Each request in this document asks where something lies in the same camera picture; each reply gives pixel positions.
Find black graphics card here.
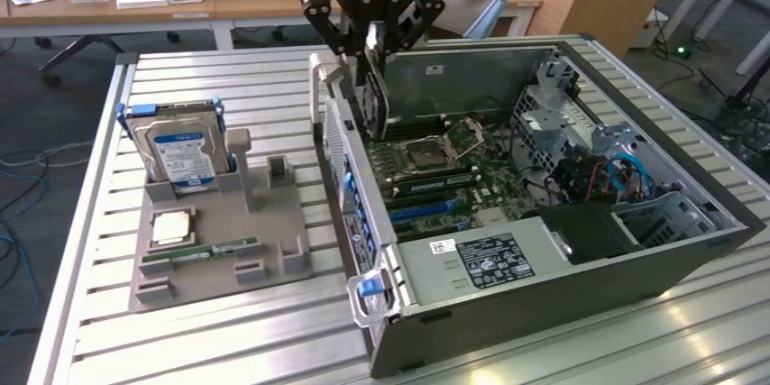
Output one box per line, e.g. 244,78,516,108
339,19,397,143

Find wooden office desk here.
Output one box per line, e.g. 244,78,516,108
0,0,217,50
213,0,544,50

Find metal socket cover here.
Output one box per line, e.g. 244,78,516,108
443,117,487,161

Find CPU socket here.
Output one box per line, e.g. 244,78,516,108
400,138,453,175

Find silver metal drive cage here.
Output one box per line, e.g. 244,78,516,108
509,53,639,166

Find green RAM stick white label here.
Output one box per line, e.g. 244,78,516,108
393,171,477,192

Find hard disk with blue caddy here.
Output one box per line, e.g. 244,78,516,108
113,96,227,197

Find white socket box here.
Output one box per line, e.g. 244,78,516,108
640,8,670,50

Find long expansion slot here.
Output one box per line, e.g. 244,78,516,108
389,209,457,225
385,200,456,217

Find black office chair base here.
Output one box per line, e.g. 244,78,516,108
33,32,181,85

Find grey parts rack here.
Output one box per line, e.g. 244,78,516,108
126,127,313,314

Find silver CPU chip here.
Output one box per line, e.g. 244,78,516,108
149,211,191,244

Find grey power supply unit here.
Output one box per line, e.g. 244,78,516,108
384,217,572,310

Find open dark PC case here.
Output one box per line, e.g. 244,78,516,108
307,40,768,380

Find black cable bundle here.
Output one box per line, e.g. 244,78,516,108
547,157,603,206

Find thin red wire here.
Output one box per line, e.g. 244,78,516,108
590,161,610,199

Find blue SATA wire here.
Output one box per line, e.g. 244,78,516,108
604,154,655,204

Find white table frame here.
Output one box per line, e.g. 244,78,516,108
658,0,770,76

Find silver disk bay bracket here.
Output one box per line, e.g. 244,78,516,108
610,190,720,251

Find blue floor cable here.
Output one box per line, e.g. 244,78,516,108
0,168,46,339

